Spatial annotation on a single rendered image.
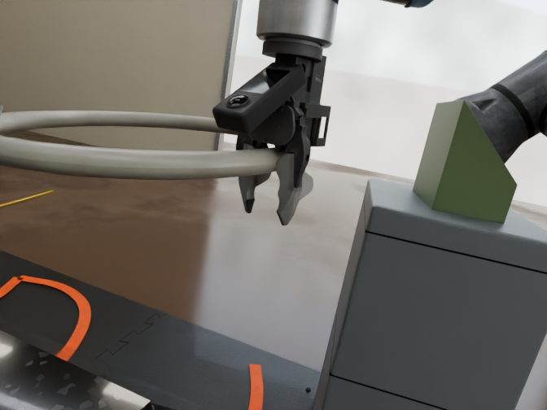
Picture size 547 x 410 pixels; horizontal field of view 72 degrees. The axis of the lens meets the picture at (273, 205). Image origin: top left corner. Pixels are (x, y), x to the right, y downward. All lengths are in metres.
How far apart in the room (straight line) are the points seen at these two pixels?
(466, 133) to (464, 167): 0.07
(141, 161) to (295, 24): 0.21
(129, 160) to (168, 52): 5.10
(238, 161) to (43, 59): 6.23
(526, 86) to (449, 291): 0.47
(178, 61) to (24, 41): 2.38
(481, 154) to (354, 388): 0.60
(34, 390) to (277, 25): 0.38
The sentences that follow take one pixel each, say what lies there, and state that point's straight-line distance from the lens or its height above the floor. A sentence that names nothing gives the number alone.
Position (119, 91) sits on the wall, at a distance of 5.82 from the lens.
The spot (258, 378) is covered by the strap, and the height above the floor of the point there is 0.02.
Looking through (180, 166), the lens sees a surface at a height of 0.94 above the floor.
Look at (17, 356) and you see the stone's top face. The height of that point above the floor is 0.83.
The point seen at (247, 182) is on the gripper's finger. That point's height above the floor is 0.91.
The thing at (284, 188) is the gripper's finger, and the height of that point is 0.92.
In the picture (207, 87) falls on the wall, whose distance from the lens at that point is 5.19.
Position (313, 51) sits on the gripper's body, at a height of 1.08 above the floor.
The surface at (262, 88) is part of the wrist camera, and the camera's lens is 0.42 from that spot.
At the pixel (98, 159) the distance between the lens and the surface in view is 0.40.
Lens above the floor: 1.01
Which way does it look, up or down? 15 degrees down
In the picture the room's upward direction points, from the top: 10 degrees clockwise
